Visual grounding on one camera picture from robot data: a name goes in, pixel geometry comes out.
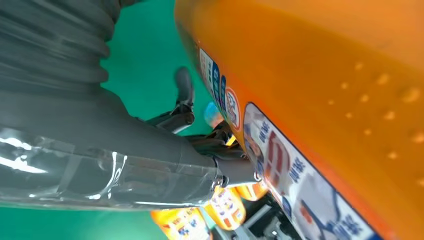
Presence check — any orange detergent bottle Tide label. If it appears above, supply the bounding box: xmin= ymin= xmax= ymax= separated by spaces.
xmin=150 ymin=206 xmax=213 ymax=240

